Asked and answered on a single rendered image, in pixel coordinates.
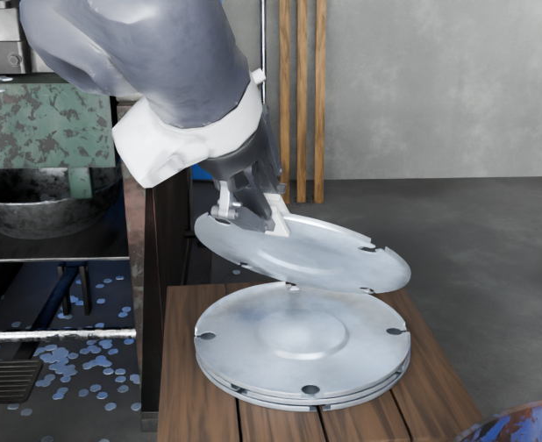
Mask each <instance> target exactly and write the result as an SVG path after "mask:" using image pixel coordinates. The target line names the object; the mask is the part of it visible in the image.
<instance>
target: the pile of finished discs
mask: <svg viewBox="0 0 542 442"><path fill-rule="evenodd" d="M195 335H196V336H195V337H194V341H195V347H196V359H197V362H198V364H199V366H200V368H201V369H202V370H203V372H204V374H205V375H206V376H207V377H208V378H209V379H210V380H211V381H212V382H213V383H214V384H215V385H216V386H218V387H219V388H220V389H222V390H223V391H225V392H226V393H228V394H230V395H232V396H235V397H237V398H238V399H241V400H243V401H246V402H249V403H253V404H256V405H259V406H263V407H267V408H271V409H277V410H289V411H317V409H316V407H313V406H311V405H319V404H326V405H325V406H322V408H323V411H325V410H338V409H343V408H347V407H351V406H354V405H357V404H360V403H364V402H367V401H369V400H372V399H374V398H376V397H377V396H380V395H382V394H383V393H385V392H386V391H388V390H389V389H391V388H392V387H393V386H395V385H396V384H397V383H398V382H399V381H400V379H401V378H402V377H403V375H404V373H405V372H406V370H407V368H408V365H409V363H410V332H407V330H406V327H405V322H404V320H403V319H402V317H401V316H400V315H399V314H398V313H397V312H396V311H395V310H394V309H392V308H391V307H390V306H388V305H387V304H386V303H384V302H383V301H381V300H379V299H377V298H376V297H374V296H371V295H369V294H358V293H345V292H337V291H330V290H324V289H315V288H310V287H306V286H302V285H298V284H297V285H296V286H291V284H286V285H285V282H271V283H265V284H261V285H256V286H252V287H249V288H246V289H241V290H239V291H236V292H233V293H231V294H230V295H228V296H225V297H223V298H221V299H219V300H218V301H216V302H215V303H213V304H212V305H211V306H210V307H209V308H208V309H207V310H206V311H205V312H204V313H203V314H202V316H200V317H199V319H198V321H197V323H196V332H195Z"/></svg>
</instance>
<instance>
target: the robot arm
mask: <svg viewBox="0 0 542 442"><path fill-rule="evenodd" d="M19 13H20V22H21V24H22V26H23V29H24V32H25V36H26V38H27V40H28V43H29V45H30V46H31V47H32V49H33V50H34V51H35V52H36V53H37V54H38V55H39V57H40V58H41V59H42V60H43V61H44V62H45V64H46V65H47V66H48V67H49V68H51V69H52V70H53V71H54V72H55V73H56V74H57V75H59V76H60V77H62V78H63V79H65V80H66V81H68V82H70V83H71V84H73V85H74V86H76V87H77V88H78V89H80V90H81V91H83V92H85V93H92V94H99V95H106V96H128V95H132V94H136V93H140V94H142V95H143V96H142V97H141V98H140V99H139V100H138V102H136V103H135V104H134V105H133V106H132V107H131V109H130V110H129V111H128V112H127V113H126V114H125V115H124V116H123V117H122V118H121V119H120V121H119V122H118V123H117V124H116V125H115V126H114V127H113V128H112V133H111V136H112V138H113V140H114V143H115V146H116V148H117V150H118V153H119V155H120V156H121V158H122V160H123V161H124V163H125V165H126V166H127V167H128V169H129V171H130V172H131V174H132V175H133V176H134V178H135V179H136V180H137V181H138V182H139V183H140V184H141V185H142V186H143V187H144V188H152V187H153V186H155V185H157V184H158V183H160V182H163V181H164V180H166V179H167V178H169V177H170V176H172V175H175V174H176V173H178V172H180V171H181V170H183V169H184V168H187V167H189V166H191V165H194V164H196V163H197V165H198V166H199V167H201V168H202V169H203V170H205V171H206V172H207V173H209V174H210V175H212V177H213V181H214V185H215V187H216V189H217V190H218V191H220V199H218V204H215V205H213V206H212V208H211V216H212V217H217V218H222V219H227V220H229V221H230V222H232V223H233V224H235V225H236V226H238V227H239V228H241V229H242V230H247V231H252V232H264V233H266V234H268V235H275V236H280V237H286V238H288V237H289V235H290V231H289V229H288V227H287V226H286V224H285V222H284V220H283V218H282V215H281V214H280V212H286V213H289V211H288V209H287V207H286V205H285V203H284V202H283V200H282V194H285V192H286V183H279V182H278V180H277V175H279V176H281V174H282V164H281V160H280V156H279V154H278V150H277V146H276V144H275V137H274V134H273V131H272V127H271V124H270V116H269V107H268V105H263V104H262V103H261V99H260V92H259V90H258V87H257V85H259V84H260V83H262V82H264V81H265V80H266V77H265V76H264V74H263V72H262V71H261V69H260V68H258V69H256V70H255V71H253V72H252V73H251V71H250V69H249V67H248V64H247V59H246V57H245V55H244V54H243V53H242V52H241V51H240V50H239V48H238V47H237V46H236V45H235V37H234V35H233V32H232V28H231V26H230V24H229V21H228V19H227V16H226V15H225V11H224V9H223V6H222V4H221V2H220V0H21V1H20V3H19ZM268 163H271V164H268ZM233 193H235V195H236V197H237V198H238V199H239V202H237V200H236V198H235V197H234V196H233ZM279 211H280V212H279Z"/></svg>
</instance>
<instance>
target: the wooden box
mask: <svg viewBox="0 0 542 442"><path fill-rule="evenodd" d="M277 282H282V281H277ZM265 283H271V282H241V283H227V284H226V293H227V295H230V294H231V293H233V292H236V291H239V290H241V289H246V288H249V287H252V286H256V285H261V284H265ZM370 291H372V292H374V291H373V290H372V289H370ZM369 295H371V296H374V297H376V298H377V299H379V300H381V301H383V302H384V303H386V304H387V305H388V306H390V307H391V308H392V309H394V310H395V311H396V312H397V313H398V314H399V315H400V316H401V317H402V319H403V320H404V322H405V327H406V330H407V332H410V363H409V365H408V368H407V370H406V372H405V373H404V375H403V377H402V378H401V379H400V381H399V382H398V383H397V384H396V385H395V386H393V387H392V388H391V389H389V390H388V391H386V392H385V393H383V394H382V395H380V396H377V397H376V398H374V399H372V400H369V401H367V402H364V403H360V404H357V405H354V406H351V407H347V408H343V409H338V410H325V411H323V408H322V406H325V405H326V404H319V405H311V406H313V407H316V409H317V411H289V410H277V409H271V408H267V407H263V406H259V405H256V404H253V403H249V402H246V401H243V400H241V399H238V398H237V397H235V396H232V395H230V394H228V393H226V392H225V391H223V390H222V389H220V388H219V387H218V386H216V385H215V384H214V383H213V382H212V381H211V380H210V379H209V378H208V377H207V376H206V375H205V374H204V372H203V370H202V369H201V368H200V366H199V364H198V362H197V359H196V347H195V341H194V337H195V336H196V335H195V332H196V323H197V321H198V319H199V317H200V316H202V314H203V313H204V312H205V311H206V310H207V309H208V308H209V307H210V306H211V305H212V304H213V303H215V302H216V301H218V300H219V299H221V298H223V297H225V296H226V295H225V285H224V284H204V285H186V286H168V287H167V301H166V314H165V327H164V339H163V353H162V366H161V379H160V405H159V417H158V431H157V442H450V441H451V440H453V439H454V438H455V437H456V436H457V435H458V434H460V433H461V432H463V431H464V430H466V429H467V428H468V427H470V426H471V425H473V424H475V423H477V422H479V421H481V420H482V419H484V417H483V416H482V414H481V413H480V411H479V409H478V408H477V406H476V404H475V403H474V401H473V399H472V397H471V396H470V395H469V393H468V392H467V389H466V388H465V386H464V385H463V383H462V381H461V380H460V377H459V376H458V375H457V373H456V372H455V370H454V369H453V366H452V365H451V363H450V361H449V360H448V358H447V357H446V355H445V354H444V352H443V350H442V349H441V347H440V345H439V343H438V341H437V340H436V339H435V338H434V336H433V334H432V333H431V330H430V329H429V327H428V325H427V324H426V322H425V321H424V319H423V318H422V316H421V314H420V313H419V311H418V310H417V307H416V306H415V304H414V303H413V302H412V300H411V298H410V296H409V295H408V293H407V291H406V290H405V288H404V287H402V288H400V289H397V290H394V291H389V292H384V293H375V292H374V293H373V294H369Z"/></svg>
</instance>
